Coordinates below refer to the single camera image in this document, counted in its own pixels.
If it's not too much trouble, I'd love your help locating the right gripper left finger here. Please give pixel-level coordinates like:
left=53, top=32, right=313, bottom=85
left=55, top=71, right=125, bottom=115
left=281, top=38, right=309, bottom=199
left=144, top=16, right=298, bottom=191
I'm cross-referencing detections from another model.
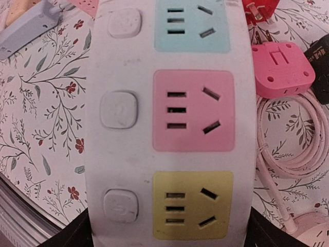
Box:
left=41, top=209, right=93, bottom=247

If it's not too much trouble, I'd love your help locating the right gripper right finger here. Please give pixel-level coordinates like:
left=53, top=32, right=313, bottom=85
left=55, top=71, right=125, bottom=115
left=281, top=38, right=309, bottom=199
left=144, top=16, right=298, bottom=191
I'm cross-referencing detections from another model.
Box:
left=248, top=207, right=306, bottom=247

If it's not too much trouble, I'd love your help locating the round pink socket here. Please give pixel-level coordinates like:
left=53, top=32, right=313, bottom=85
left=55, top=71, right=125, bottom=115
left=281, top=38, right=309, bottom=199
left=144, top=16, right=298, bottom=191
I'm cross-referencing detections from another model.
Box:
left=292, top=212, right=329, bottom=247

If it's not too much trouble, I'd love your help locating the white cable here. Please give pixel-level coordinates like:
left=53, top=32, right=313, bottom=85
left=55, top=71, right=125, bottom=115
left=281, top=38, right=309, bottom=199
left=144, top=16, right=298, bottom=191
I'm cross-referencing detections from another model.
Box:
left=255, top=89, right=329, bottom=234

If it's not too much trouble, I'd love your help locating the white long power strip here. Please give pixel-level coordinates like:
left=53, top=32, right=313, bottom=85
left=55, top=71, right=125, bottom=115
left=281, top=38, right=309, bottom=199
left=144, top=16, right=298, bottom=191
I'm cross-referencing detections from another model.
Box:
left=84, top=1, right=257, bottom=246

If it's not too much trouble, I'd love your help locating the pink plug adapter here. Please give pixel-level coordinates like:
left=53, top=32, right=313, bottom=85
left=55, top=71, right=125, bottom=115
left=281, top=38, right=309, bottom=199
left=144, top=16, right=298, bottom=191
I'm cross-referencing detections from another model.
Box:
left=251, top=31, right=316, bottom=99

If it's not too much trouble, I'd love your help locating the dark green cube socket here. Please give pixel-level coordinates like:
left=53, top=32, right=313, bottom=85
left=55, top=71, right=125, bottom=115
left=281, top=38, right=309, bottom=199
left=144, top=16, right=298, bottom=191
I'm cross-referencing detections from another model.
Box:
left=304, top=34, right=328, bottom=105

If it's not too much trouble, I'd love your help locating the red cube socket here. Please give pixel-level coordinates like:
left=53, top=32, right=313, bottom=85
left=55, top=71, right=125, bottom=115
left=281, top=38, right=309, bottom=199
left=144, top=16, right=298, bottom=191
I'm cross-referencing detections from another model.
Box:
left=242, top=0, right=280, bottom=26

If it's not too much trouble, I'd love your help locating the blue power strip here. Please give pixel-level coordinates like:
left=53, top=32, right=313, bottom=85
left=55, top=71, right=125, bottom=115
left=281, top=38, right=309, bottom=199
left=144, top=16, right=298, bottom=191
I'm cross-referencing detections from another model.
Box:
left=1, top=1, right=62, bottom=60

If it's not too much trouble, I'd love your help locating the beige cube adapter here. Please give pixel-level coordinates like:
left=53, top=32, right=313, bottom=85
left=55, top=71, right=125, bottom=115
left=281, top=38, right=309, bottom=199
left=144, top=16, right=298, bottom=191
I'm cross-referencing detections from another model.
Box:
left=1, top=0, right=40, bottom=28

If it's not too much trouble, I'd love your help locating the pink cube adapter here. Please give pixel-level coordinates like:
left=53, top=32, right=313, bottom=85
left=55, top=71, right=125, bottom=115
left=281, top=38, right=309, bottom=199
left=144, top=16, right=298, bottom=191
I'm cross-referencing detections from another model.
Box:
left=68, top=0, right=99, bottom=17

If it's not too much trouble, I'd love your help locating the floral tablecloth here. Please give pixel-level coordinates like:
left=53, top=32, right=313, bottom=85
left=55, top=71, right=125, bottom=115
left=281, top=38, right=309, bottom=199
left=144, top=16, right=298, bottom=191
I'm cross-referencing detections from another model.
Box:
left=1, top=1, right=328, bottom=237

